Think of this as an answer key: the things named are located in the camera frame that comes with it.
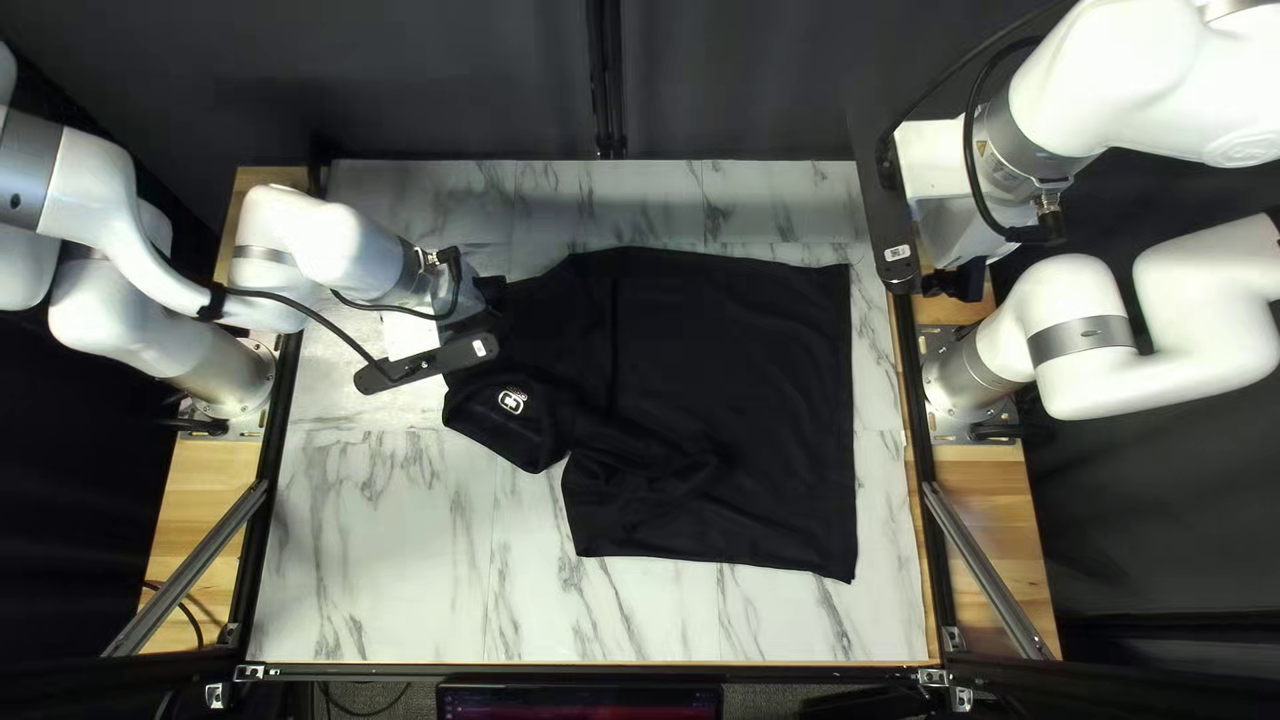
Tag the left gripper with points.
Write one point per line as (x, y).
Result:
(415, 335)

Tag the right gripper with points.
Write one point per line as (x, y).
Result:
(940, 190)

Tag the black t-shirt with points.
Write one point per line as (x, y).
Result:
(700, 400)

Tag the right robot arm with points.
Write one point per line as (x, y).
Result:
(1100, 340)

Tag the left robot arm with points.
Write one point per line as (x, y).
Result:
(320, 240)

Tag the laptop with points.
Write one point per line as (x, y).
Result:
(580, 702)

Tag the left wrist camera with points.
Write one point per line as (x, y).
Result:
(430, 362)

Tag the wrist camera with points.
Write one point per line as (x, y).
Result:
(885, 200)
(430, 362)

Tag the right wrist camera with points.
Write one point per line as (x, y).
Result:
(885, 200)

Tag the black frame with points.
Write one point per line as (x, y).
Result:
(262, 500)

